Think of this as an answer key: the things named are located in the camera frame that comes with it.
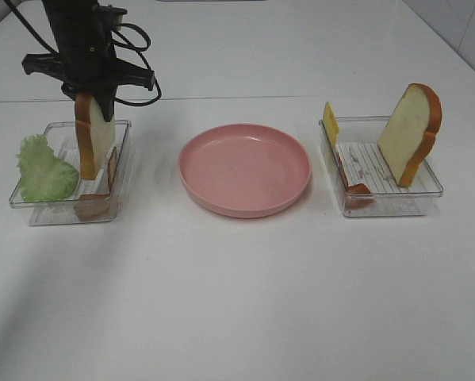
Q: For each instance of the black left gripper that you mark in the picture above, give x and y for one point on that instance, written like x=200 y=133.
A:
x=86 y=34

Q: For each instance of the bread slice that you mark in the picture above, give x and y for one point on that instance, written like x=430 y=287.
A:
x=411 y=131
x=95 y=135

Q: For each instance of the green lettuce leaf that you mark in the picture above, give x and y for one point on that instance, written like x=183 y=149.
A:
x=44 y=176

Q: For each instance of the bacon strip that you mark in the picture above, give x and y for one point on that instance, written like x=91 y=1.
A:
x=98 y=207
x=358 y=194

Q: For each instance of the clear left plastic container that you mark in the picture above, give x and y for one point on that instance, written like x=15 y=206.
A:
x=62 y=139

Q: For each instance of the clear plastic container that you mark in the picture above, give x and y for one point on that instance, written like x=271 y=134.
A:
x=363 y=163
x=62 y=139

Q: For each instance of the pink round plate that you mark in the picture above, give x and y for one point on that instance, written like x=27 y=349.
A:
x=244 y=170

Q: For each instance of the yellow cheese slice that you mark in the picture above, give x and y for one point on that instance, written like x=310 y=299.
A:
x=331 y=127

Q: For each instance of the clear right plastic container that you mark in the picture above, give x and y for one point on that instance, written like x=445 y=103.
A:
x=363 y=163

